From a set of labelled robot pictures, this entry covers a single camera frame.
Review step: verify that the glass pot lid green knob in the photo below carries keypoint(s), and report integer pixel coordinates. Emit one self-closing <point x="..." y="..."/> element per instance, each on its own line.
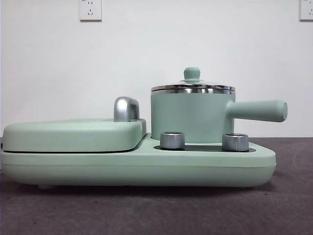
<point x="192" y="74"/>

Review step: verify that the silver control knob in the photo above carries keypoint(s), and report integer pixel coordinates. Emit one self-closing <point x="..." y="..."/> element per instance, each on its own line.
<point x="234" y="143"/>
<point x="171" y="140"/>

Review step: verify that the mint green breakfast maker base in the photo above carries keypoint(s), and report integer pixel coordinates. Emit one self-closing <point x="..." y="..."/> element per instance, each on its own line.
<point x="97" y="169"/>

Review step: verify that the mint green hinged griddle cover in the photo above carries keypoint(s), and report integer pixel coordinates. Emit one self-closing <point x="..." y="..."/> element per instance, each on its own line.
<point x="73" y="137"/>

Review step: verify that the white wall socket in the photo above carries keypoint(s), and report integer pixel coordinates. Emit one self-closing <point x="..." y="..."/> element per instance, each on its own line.
<point x="306" y="9"/>
<point x="90" y="11"/>

